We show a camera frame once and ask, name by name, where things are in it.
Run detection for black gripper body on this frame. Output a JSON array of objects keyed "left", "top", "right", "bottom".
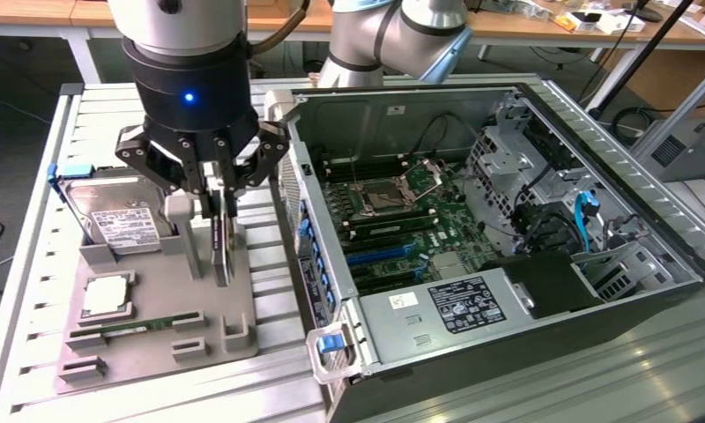
[{"left": 119, "top": 34, "right": 262, "bottom": 143}]

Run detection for black graphics card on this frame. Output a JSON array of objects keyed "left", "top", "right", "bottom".
[{"left": 201, "top": 159, "right": 241, "bottom": 288}]

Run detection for silver hard disk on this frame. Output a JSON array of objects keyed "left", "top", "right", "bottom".
[{"left": 57, "top": 174, "right": 174, "bottom": 256}]

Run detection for thin locking lever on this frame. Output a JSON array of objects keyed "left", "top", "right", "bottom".
[{"left": 349, "top": 148, "right": 365, "bottom": 189}]

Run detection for RAM slot white latches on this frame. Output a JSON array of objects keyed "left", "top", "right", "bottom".
[
  {"left": 322, "top": 152, "right": 405, "bottom": 165},
  {"left": 324, "top": 160, "right": 412, "bottom": 174}
]

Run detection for CPU socket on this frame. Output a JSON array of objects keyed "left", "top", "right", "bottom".
[{"left": 352, "top": 174, "right": 418, "bottom": 218}]

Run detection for silver socket cover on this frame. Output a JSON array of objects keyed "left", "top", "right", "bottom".
[{"left": 396, "top": 158, "right": 453, "bottom": 195}]

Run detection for dark RAM stick white label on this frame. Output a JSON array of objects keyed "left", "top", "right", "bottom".
[{"left": 346, "top": 215, "right": 440, "bottom": 242}]

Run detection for black expansion slot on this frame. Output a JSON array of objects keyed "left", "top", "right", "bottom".
[
  {"left": 357, "top": 276, "right": 424, "bottom": 293},
  {"left": 342, "top": 237, "right": 413, "bottom": 255}
]

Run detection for blue expansion slot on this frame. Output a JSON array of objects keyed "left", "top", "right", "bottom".
[{"left": 344, "top": 247, "right": 416, "bottom": 267}]

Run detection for grey parts rack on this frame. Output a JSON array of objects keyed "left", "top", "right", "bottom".
[{"left": 53, "top": 193, "right": 262, "bottom": 396}]

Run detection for silver CPU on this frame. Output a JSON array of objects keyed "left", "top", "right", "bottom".
[{"left": 79, "top": 277, "right": 131, "bottom": 321}]

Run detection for small wooden desk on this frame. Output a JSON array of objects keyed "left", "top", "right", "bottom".
[{"left": 0, "top": 0, "right": 77, "bottom": 41}]

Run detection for green RAM stick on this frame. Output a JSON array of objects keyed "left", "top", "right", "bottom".
[{"left": 69, "top": 317, "right": 181, "bottom": 340}]

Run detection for green motherboard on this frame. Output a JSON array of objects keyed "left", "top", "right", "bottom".
[{"left": 319, "top": 152, "right": 510, "bottom": 296}]

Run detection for silver chipset heat sink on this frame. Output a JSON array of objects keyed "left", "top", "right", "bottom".
[{"left": 432, "top": 253, "right": 469, "bottom": 272}]

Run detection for silver power supply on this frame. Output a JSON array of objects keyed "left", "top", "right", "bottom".
[{"left": 352, "top": 267, "right": 541, "bottom": 375}]

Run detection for long wooden desk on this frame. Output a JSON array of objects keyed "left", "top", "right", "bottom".
[{"left": 69, "top": 0, "right": 705, "bottom": 107}]

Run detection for black plastic shroud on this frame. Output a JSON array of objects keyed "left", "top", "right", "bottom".
[{"left": 480, "top": 251, "right": 608, "bottom": 322}]

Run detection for small black white box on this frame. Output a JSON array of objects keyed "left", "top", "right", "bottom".
[{"left": 566, "top": 11, "right": 604, "bottom": 32}]

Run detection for white cardboard box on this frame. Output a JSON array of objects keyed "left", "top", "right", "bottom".
[{"left": 592, "top": 11, "right": 648, "bottom": 35}]

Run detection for silver disk bay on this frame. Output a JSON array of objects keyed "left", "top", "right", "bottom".
[{"left": 569, "top": 240, "right": 704, "bottom": 303}]

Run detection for black stand pole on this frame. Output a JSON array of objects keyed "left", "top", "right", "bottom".
[{"left": 585, "top": 0, "right": 700, "bottom": 120}]

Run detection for black PC case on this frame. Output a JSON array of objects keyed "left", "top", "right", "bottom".
[{"left": 262, "top": 81, "right": 705, "bottom": 423}]

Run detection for black monitor foot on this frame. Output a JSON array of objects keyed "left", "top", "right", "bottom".
[{"left": 620, "top": 0, "right": 665, "bottom": 23}]

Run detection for grey equipment box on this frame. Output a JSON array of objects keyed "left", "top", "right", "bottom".
[{"left": 630, "top": 118, "right": 705, "bottom": 184}]

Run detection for grey plastic case handle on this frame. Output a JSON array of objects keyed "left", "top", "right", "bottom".
[
  {"left": 262, "top": 89, "right": 307, "bottom": 177},
  {"left": 302, "top": 323, "right": 361, "bottom": 385}
]

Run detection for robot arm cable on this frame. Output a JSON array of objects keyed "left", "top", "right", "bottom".
[{"left": 249, "top": 0, "right": 313, "bottom": 57}]

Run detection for black looped wire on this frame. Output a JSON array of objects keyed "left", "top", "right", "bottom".
[{"left": 408, "top": 112, "right": 469, "bottom": 162}]

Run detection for black power connector wires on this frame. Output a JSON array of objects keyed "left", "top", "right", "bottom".
[{"left": 510, "top": 167, "right": 577, "bottom": 259}]

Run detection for blue disk wire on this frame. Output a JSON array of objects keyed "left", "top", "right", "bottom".
[{"left": 572, "top": 187, "right": 601, "bottom": 256}]

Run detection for aluminium frame profile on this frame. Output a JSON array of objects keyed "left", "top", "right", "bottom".
[{"left": 628, "top": 56, "right": 705, "bottom": 155}]

